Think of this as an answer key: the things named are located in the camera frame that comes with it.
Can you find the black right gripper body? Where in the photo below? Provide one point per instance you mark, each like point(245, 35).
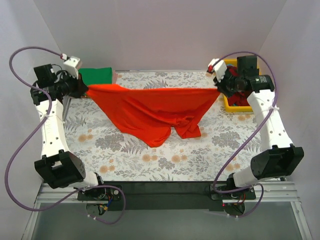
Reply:
point(220, 85)

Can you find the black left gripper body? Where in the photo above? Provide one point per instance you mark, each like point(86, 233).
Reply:
point(80, 87)

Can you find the orange t shirt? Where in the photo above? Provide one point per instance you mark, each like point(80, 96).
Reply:
point(150, 114)

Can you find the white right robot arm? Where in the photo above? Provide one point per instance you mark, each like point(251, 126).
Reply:
point(279, 156)

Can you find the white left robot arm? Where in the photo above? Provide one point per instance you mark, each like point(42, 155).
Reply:
point(58, 167)

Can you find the dark red t shirt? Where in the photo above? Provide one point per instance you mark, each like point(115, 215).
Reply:
point(238, 99)

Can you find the yellow plastic bin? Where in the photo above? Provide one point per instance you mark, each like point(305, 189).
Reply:
point(237, 107)

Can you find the folded green t shirt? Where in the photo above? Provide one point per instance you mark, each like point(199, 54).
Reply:
point(96, 76)

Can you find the folded pink t shirt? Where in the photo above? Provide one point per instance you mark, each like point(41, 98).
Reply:
point(114, 77)

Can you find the floral patterned table mat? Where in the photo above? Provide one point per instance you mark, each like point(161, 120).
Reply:
point(116, 156)

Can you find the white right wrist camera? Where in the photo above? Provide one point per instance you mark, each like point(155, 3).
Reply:
point(218, 67)

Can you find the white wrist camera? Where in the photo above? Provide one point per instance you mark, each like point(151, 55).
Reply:
point(71, 64)
point(218, 67)

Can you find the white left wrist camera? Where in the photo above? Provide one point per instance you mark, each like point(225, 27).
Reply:
point(71, 64)

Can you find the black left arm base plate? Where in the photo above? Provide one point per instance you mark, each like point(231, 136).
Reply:
point(99, 194)

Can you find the aluminium frame rail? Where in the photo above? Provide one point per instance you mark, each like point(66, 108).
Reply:
point(159, 210)

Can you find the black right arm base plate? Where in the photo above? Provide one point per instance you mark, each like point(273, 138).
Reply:
point(225, 193)

